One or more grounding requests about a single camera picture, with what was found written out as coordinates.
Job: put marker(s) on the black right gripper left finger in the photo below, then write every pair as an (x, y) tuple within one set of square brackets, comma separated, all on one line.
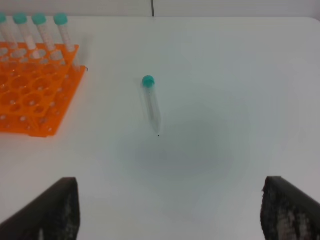
[(54, 215)]

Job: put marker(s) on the teal capped test tube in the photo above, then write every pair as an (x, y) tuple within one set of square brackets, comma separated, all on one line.
[(151, 100)]

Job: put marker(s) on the orange test tube rack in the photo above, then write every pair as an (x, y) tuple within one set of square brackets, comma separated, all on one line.
[(35, 94)]

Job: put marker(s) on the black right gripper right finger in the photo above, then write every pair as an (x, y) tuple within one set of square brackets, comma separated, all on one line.
[(287, 213)]

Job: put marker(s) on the racked test tube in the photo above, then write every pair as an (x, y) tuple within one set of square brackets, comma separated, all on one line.
[(40, 20), (7, 33), (61, 20), (20, 19)]

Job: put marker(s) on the racked test tube far right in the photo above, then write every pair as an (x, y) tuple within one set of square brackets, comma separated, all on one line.
[(61, 20)]

